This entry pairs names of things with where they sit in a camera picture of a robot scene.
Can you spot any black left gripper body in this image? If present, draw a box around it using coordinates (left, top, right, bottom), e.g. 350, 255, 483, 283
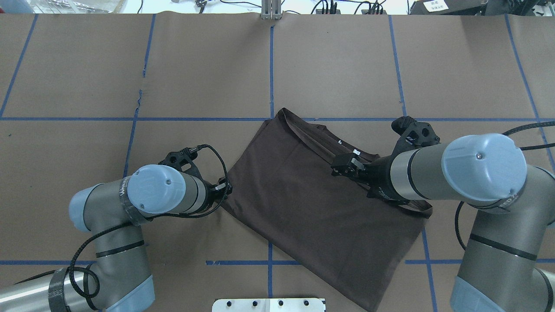
203, 180, 226, 211

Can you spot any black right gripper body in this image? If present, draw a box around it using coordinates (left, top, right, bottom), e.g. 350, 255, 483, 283
358, 156, 409, 204

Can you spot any dark brown t-shirt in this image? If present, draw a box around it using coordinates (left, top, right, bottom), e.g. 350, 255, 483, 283
223, 108, 433, 312

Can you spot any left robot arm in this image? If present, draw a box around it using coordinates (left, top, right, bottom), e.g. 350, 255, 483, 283
1, 164, 232, 312

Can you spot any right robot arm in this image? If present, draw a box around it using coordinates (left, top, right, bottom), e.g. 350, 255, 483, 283
331, 133, 554, 312

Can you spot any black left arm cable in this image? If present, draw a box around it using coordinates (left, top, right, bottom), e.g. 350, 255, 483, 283
69, 144, 229, 310

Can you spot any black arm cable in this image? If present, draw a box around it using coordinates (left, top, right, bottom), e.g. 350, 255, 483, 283
69, 144, 229, 310
454, 121, 555, 252

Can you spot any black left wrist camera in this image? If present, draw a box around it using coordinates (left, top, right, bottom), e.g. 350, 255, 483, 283
158, 146, 202, 179

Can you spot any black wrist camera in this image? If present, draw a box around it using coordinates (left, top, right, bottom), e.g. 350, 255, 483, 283
391, 116, 440, 155
158, 146, 202, 179

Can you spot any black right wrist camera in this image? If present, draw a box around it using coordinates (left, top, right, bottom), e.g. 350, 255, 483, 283
391, 116, 440, 155

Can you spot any white metal base plate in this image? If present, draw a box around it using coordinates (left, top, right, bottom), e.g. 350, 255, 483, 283
212, 298, 326, 312

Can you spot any aluminium frame post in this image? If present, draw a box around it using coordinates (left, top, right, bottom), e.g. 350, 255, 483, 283
261, 0, 283, 20

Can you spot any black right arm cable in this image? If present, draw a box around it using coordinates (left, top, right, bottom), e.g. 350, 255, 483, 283
454, 121, 555, 252

